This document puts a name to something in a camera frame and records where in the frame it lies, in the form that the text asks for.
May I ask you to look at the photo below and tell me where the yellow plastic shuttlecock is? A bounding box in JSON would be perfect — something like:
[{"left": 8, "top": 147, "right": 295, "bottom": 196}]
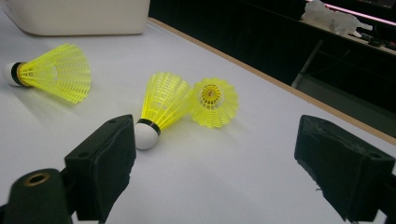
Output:
[
  {"left": 134, "top": 72, "right": 191, "bottom": 151},
  {"left": 188, "top": 77, "right": 240, "bottom": 129},
  {"left": 1, "top": 42, "right": 92, "bottom": 105}
]

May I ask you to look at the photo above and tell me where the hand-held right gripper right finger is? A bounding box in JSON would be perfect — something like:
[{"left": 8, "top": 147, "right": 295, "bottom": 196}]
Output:
[{"left": 293, "top": 114, "right": 396, "bottom": 223}]

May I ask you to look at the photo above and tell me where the grey metal frame desk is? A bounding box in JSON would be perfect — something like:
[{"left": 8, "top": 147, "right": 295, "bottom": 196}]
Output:
[{"left": 290, "top": 18, "right": 396, "bottom": 90}]

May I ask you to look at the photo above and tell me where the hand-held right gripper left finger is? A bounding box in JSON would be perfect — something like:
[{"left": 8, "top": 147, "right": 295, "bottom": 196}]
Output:
[{"left": 64, "top": 113, "right": 137, "bottom": 224}]

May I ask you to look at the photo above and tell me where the white crumpled plastic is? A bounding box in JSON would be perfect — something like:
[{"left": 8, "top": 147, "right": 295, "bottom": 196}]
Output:
[{"left": 300, "top": 0, "right": 374, "bottom": 37}]

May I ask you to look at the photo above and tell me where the white plastic storage bin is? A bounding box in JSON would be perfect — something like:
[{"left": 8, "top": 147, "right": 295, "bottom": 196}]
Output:
[{"left": 3, "top": 0, "right": 151, "bottom": 36}]

